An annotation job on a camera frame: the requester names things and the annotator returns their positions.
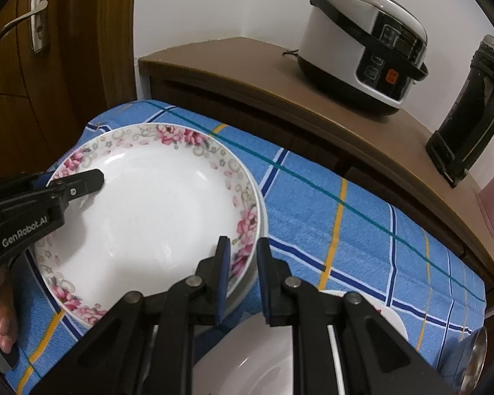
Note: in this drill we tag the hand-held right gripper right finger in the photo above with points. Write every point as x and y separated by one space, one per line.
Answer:
264 286

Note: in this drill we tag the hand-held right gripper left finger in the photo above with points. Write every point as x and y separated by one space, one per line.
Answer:
223 284

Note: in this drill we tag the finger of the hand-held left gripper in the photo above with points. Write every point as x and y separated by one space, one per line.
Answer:
42 181
88 181

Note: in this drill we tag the pink floral rimmed plate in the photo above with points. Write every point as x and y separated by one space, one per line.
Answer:
148 214

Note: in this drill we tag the white plate with red print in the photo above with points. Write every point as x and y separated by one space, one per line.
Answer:
247 362

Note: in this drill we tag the shiny steel bowl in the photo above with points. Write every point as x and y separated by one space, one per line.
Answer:
475 354

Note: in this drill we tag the person's left hand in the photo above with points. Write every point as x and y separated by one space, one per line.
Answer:
5 317

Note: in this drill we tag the blue plaid tablecloth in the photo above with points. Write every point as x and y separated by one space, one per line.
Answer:
313 222

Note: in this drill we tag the brown wooden door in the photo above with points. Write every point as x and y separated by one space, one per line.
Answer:
66 70

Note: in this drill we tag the brown wooden cabinet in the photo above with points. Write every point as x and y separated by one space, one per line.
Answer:
251 61

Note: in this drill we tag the white and black rice cooker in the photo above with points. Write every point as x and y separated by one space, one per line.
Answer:
333 49

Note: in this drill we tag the tall black thermos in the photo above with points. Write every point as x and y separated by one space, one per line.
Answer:
473 103

